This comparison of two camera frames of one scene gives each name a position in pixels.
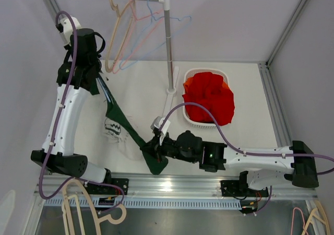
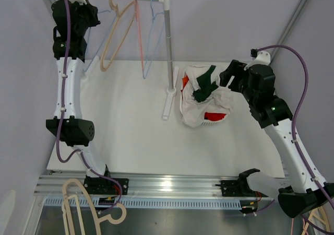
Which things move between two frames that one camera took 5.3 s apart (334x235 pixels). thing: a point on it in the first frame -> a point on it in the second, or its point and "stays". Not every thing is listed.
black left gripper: x=68 y=47 -> x=91 y=10
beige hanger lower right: x=322 y=212 stays
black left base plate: x=96 y=189 stays
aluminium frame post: x=301 y=5 stays
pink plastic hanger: x=116 y=70 -> x=139 y=30
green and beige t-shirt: x=121 y=132 -> x=203 y=94
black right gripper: x=159 y=149 -> x=236 y=69
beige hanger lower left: x=117 y=213 stays
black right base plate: x=233 y=188 stays
